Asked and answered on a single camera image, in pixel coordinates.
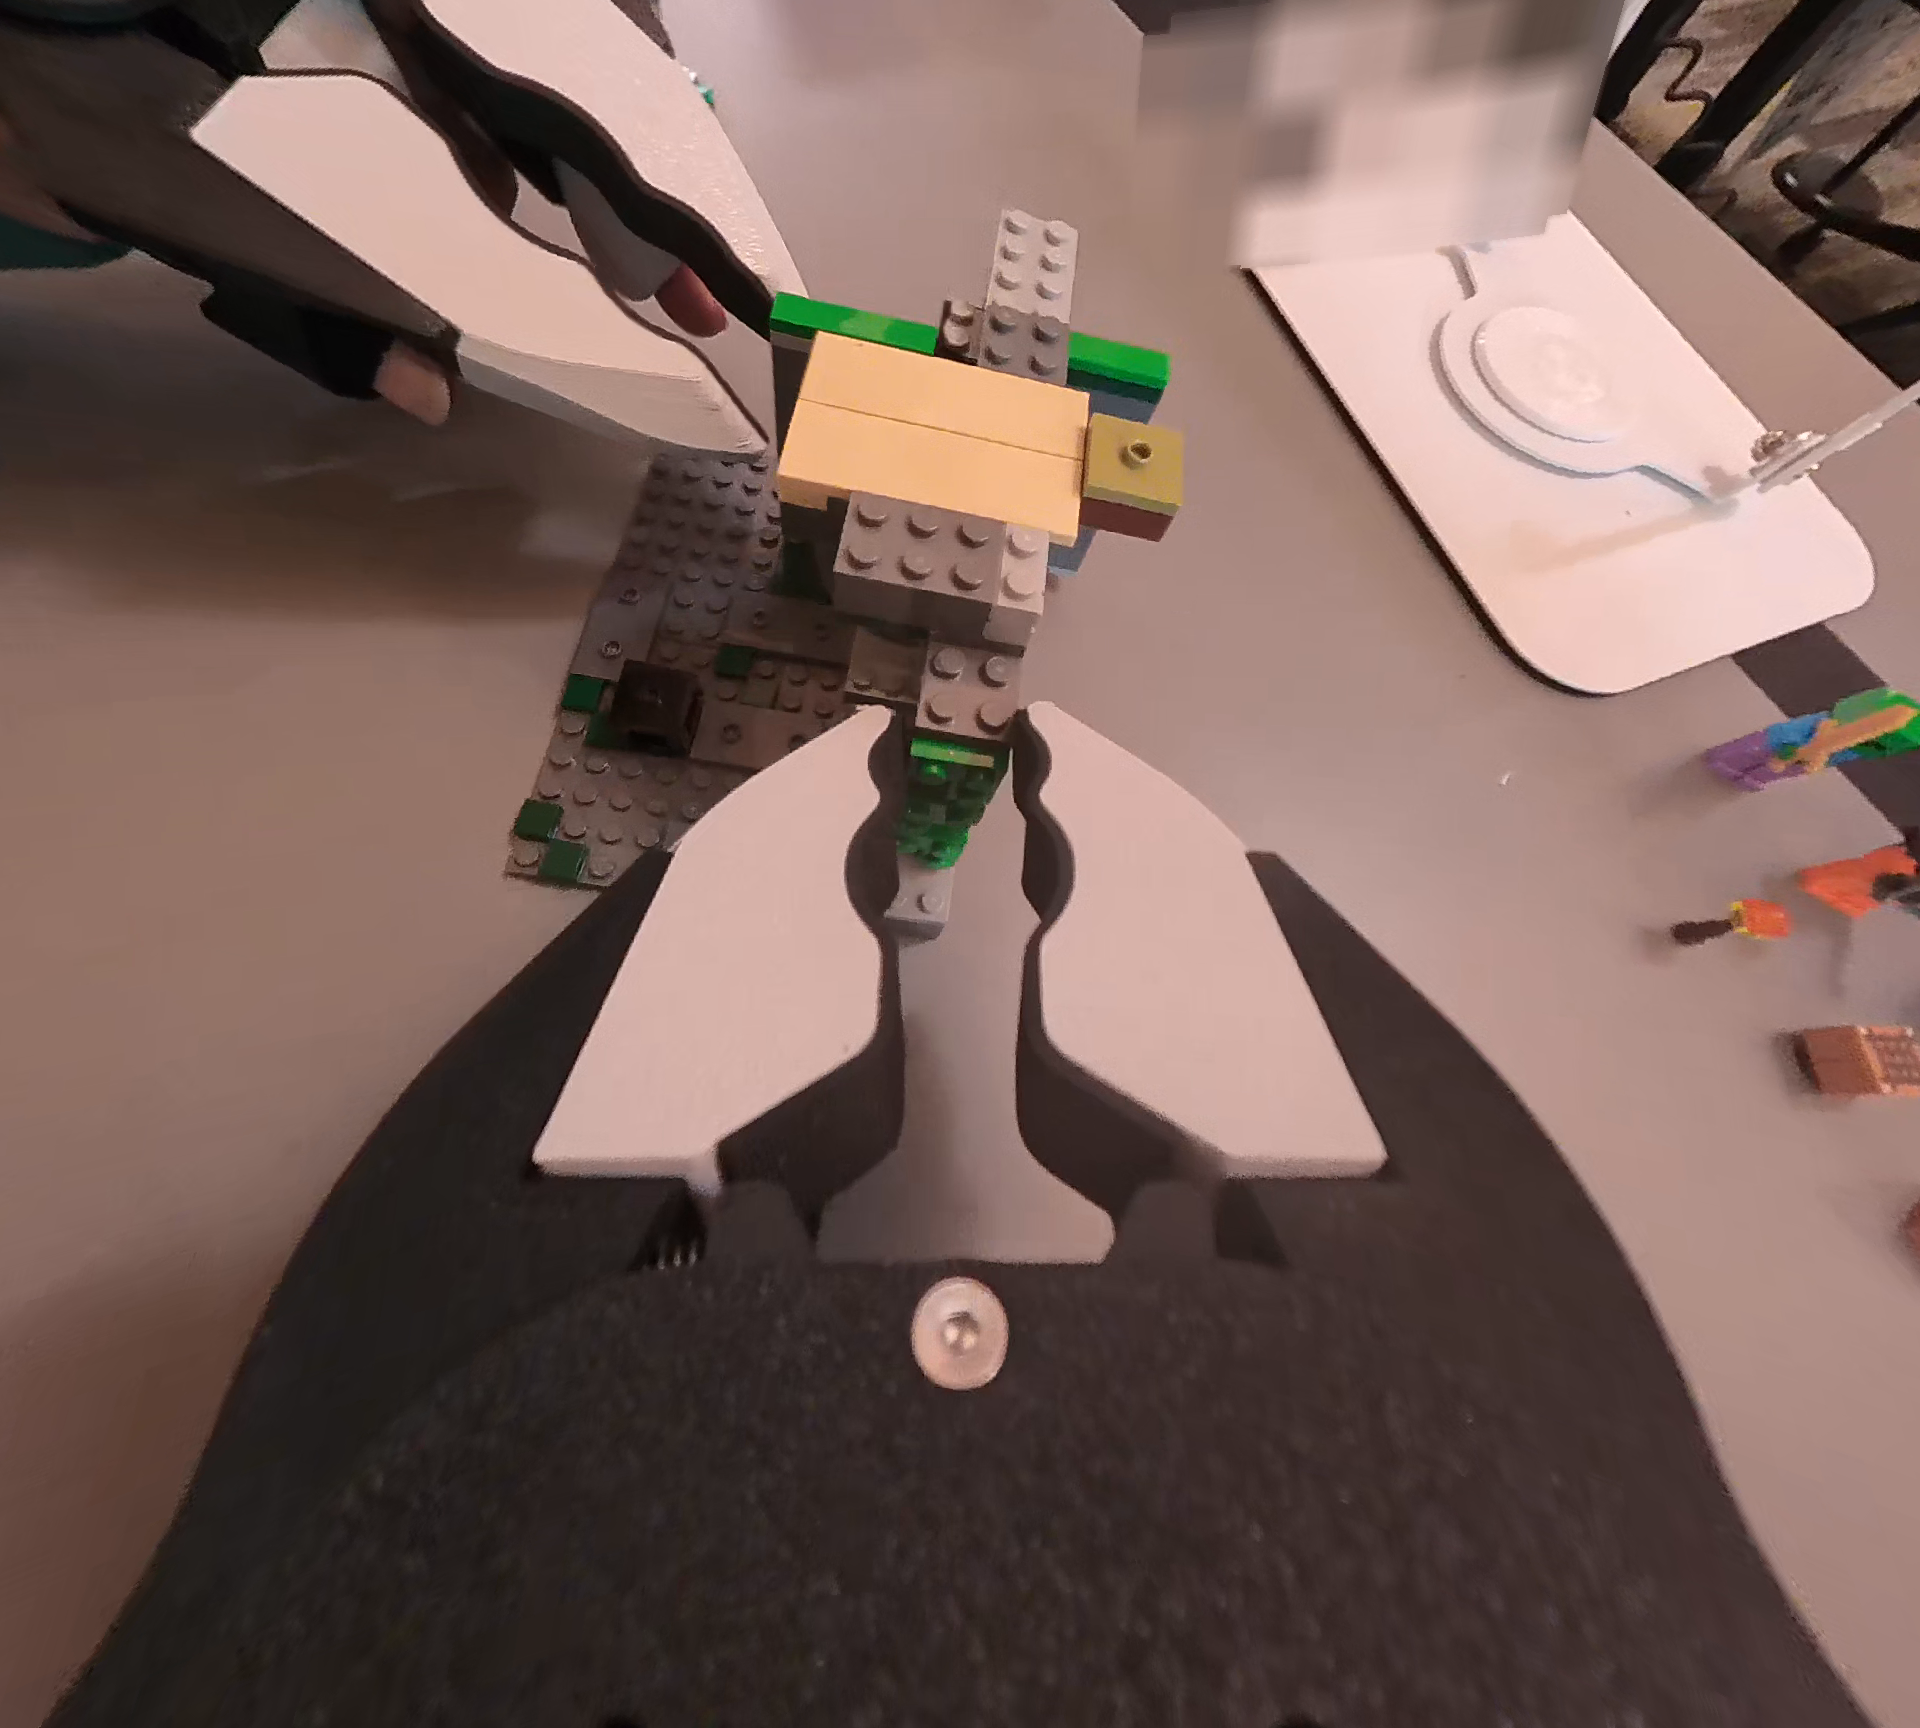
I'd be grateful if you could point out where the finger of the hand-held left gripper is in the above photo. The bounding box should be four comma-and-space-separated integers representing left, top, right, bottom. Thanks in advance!
360, 0, 816, 335
187, 69, 775, 458

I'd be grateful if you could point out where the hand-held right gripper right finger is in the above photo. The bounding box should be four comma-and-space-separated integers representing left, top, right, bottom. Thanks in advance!
1014, 702, 1393, 1227

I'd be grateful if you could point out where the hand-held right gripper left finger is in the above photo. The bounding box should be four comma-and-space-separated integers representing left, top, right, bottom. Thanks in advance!
529, 703, 912, 1219

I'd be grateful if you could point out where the grey green toy brick model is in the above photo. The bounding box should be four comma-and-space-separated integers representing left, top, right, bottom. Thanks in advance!
503, 204, 1191, 936

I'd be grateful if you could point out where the person's left forearm green sleeve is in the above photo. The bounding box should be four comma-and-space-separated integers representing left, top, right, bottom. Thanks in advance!
0, 197, 114, 277

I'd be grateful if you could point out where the grey desk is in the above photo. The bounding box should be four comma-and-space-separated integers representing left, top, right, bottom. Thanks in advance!
0, 0, 1920, 1728

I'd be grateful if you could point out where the person's left hand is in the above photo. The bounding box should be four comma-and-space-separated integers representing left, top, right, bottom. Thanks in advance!
375, 163, 733, 427

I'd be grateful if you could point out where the white book stand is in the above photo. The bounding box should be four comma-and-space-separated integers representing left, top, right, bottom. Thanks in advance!
1248, 0, 1920, 697

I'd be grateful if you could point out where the green purple toy figure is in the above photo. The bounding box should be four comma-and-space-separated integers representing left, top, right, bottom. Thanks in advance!
1704, 690, 1920, 796

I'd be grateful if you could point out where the brown toy block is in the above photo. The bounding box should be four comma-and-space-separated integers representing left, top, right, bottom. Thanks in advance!
1788, 1019, 1920, 1104

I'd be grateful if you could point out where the orange toy figure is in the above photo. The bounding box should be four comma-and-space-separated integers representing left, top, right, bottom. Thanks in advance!
1796, 839, 1920, 923

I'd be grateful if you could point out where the black office chair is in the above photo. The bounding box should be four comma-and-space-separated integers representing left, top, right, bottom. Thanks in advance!
1771, 144, 1920, 335

